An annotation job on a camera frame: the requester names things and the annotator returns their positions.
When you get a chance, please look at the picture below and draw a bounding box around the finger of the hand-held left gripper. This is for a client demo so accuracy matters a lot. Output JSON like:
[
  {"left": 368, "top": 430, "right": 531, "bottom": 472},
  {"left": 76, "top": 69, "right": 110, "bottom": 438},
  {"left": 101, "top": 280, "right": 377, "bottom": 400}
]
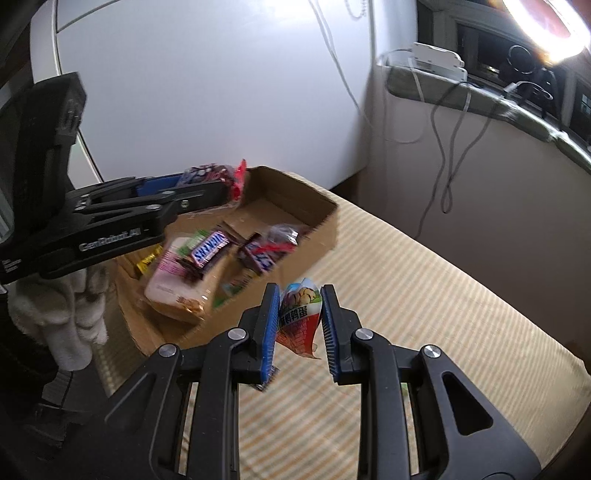
[
  {"left": 65, "top": 173, "right": 190, "bottom": 215},
  {"left": 76, "top": 180, "right": 227, "bottom": 227}
]

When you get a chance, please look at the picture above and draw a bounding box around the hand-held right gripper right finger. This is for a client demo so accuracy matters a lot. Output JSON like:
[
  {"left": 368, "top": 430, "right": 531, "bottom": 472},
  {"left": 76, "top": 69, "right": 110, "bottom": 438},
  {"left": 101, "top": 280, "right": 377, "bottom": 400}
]
[{"left": 321, "top": 284, "right": 541, "bottom": 480}]

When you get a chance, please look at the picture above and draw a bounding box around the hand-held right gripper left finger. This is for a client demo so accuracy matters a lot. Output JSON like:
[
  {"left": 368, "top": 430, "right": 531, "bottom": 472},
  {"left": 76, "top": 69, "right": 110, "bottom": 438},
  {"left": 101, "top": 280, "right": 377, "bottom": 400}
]
[{"left": 104, "top": 282, "right": 281, "bottom": 480}]

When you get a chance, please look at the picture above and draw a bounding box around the dark red snack packet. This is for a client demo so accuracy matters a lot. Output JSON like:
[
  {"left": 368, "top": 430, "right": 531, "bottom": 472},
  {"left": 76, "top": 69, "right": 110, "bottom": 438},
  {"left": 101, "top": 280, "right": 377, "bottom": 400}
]
[{"left": 178, "top": 159, "right": 249, "bottom": 204}]

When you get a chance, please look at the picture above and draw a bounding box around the white and red egg packet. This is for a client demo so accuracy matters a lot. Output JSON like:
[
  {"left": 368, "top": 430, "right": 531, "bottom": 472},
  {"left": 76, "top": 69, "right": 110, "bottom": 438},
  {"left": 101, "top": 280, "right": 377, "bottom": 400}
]
[{"left": 276, "top": 277, "right": 321, "bottom": 360}]

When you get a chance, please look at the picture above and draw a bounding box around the large brown chocolate bar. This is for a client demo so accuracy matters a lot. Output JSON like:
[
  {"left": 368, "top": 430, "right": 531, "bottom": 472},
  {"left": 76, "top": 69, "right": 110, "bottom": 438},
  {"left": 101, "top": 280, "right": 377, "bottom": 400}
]
[{"left": 178, "top": 229, "right": 232, "bottom": 282}]

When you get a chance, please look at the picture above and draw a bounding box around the small brown chocolate bar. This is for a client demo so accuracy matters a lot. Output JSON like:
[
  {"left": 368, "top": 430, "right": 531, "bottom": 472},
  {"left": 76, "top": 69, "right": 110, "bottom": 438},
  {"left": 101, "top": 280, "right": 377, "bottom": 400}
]
[{"left": 237, "top": 234, "right": 296, "bottom": 275}]

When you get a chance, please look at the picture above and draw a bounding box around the yellow orange snack packet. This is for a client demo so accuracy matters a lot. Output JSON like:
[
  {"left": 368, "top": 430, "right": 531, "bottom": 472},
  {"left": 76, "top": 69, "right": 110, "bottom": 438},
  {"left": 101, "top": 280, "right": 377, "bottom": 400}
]
[{"left": 135, "top": 247, "right": 162, "bottom": 278}]

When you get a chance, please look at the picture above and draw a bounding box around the brown cardboard box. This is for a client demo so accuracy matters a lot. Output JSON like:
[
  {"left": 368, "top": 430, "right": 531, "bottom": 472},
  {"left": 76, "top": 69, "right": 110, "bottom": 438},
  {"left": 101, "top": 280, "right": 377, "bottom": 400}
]
[{"left": 111, "top": 166, "right": 340, "bottom": 365}]

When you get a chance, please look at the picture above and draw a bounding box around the small light green packet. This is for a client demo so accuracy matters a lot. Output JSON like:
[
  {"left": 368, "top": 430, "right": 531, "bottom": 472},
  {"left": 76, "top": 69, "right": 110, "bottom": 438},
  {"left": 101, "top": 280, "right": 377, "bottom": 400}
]
[{"left": 184, "top": 229, "right": 209, "bottom": 252}]

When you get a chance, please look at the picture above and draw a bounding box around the pink and white snack packet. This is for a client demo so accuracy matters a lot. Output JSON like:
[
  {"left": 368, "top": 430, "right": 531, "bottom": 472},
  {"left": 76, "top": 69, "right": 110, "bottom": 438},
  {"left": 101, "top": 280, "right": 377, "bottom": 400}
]
[{"left": 144, "top": 233, "right": 232, "bottom": 319}]

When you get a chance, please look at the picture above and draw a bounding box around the white power strip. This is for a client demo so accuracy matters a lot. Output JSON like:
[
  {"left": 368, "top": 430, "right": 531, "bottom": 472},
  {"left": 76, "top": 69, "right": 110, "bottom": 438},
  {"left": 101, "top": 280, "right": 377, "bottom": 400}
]
[{"left": 411, "top": 42, "right": 468, "bottom": 80}]

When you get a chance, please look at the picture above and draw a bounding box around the round bright lamp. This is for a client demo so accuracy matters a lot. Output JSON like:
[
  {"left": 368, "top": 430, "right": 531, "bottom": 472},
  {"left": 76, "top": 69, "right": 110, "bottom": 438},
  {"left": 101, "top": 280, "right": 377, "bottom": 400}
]
[{"left": 502, "top": 0, "right": 588, "bottom": 65}]

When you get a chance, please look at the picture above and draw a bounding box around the thin wall cable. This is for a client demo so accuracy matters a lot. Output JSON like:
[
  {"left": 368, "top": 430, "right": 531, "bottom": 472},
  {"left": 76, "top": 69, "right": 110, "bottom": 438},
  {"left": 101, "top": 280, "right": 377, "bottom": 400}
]
[{"left": 307, "top": 0, "right": 371, "bottom": 127}]

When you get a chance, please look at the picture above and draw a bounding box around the dark hanging cable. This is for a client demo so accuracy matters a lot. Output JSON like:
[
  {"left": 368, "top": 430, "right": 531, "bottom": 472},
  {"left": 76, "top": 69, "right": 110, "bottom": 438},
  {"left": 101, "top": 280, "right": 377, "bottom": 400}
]
[{"left": 416, "top": 82, "right": 490, "bottom": 238}]

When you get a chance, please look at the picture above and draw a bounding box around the white hanging cable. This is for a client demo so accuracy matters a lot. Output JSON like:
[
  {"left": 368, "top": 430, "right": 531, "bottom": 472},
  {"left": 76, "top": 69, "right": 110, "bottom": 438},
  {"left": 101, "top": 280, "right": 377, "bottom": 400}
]
[{"left": 379, "top": 48, "right": 426, "bottom": 144}]

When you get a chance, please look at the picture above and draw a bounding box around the black cable bundle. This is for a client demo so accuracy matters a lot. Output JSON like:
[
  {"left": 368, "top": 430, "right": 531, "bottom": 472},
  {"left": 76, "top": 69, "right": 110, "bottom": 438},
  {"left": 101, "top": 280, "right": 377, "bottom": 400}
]
[{"left": 501, "top": 44, "right": 555, "bottom": 103}]

